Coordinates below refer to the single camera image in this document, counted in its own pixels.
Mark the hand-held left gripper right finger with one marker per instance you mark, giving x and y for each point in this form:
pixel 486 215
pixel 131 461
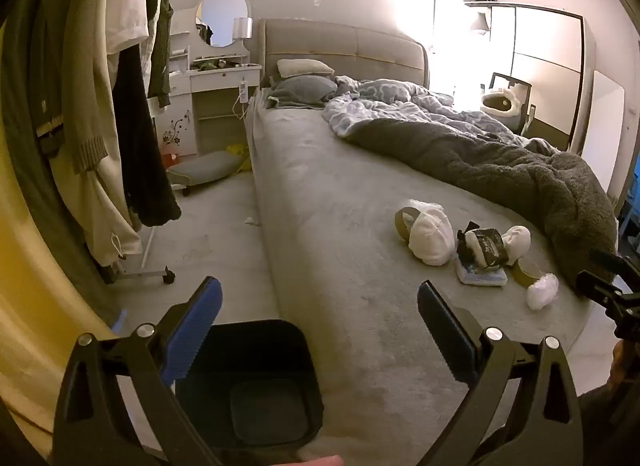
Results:
pixel 445 331

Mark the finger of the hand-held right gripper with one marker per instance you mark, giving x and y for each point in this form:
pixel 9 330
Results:
pixel 600 288
pixel 612 261

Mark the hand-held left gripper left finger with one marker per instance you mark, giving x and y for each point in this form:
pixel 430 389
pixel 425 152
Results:
pixel 195 331

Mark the white bubble wrap wad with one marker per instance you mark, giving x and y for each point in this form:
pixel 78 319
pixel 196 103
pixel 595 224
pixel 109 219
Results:
pixel 542 292

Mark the blue tissue pack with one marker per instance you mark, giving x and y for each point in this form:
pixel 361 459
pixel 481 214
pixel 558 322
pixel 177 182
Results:
pixel 480 277

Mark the black plastic waste bin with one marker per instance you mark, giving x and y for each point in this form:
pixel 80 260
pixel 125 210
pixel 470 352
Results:
pixel 250 376

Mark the large white sock ball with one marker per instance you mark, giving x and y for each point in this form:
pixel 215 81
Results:
pixel 432 238

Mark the small white sock ball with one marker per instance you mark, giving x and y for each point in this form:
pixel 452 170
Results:
pixel 517 241

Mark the black printed packet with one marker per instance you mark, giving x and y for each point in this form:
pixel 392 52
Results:
pixel 489 246

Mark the person's left hand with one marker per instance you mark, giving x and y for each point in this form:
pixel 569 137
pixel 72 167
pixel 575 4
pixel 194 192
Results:
pixel 322 461

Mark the wheeled clothes rack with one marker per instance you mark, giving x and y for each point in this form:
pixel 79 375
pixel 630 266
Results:
pixel 145 273

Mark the person's fleece clothing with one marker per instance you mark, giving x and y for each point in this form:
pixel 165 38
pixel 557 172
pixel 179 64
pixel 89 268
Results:
pixel 610 426

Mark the grey upholstered bed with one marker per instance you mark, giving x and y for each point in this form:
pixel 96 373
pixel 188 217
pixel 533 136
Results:
pixel 340 226

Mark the grey floor cushion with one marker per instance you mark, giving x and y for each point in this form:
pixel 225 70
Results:
pixel 205 168

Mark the grey fleece blanket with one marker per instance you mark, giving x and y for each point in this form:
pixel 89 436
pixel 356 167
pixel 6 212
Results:
pixel 480 160

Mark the red floor item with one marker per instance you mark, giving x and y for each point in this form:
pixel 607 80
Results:
pixel 170 158

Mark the yellow plastic bag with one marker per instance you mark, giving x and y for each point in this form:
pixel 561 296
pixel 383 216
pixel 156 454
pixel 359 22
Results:
pixel 239 154

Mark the black hanging garment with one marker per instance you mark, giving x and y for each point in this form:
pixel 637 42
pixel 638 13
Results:
pixel 145 145

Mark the cream cat bed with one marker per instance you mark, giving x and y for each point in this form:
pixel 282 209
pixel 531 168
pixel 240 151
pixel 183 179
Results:
pixel 500 101

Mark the wardrobe with sliding doors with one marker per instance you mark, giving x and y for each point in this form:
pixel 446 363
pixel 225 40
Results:
pixel 545 60

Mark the blue patterned duvet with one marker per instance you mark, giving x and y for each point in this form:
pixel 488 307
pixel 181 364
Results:
pixel 380 100

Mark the white power strip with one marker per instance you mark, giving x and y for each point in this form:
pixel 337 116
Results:
pixel 244 90

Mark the white vanity desk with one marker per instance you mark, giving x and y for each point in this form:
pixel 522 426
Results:
pixel 220 78

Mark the grey pillow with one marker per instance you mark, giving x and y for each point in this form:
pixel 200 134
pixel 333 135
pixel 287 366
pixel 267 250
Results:
pixel 302 89

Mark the beige knit cardigan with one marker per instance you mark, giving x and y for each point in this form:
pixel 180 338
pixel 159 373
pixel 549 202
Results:
pixel 85 70

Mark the beige pillow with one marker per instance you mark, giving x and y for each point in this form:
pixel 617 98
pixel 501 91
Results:
pixel 304 67

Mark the olive jacket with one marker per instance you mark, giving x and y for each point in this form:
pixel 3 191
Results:
pixel 30 95

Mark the dark green hanging garment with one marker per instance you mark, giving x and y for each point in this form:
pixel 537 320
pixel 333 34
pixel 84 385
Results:
pixel 161 35

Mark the silver table lamp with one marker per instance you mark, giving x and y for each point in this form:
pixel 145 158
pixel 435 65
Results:
pixel 243 28

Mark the oval vanity mirror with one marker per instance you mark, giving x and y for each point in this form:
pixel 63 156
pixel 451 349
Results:
pixel 222 15

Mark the white wall lamp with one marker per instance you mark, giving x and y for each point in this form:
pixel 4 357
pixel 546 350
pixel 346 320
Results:
pixel 480 23

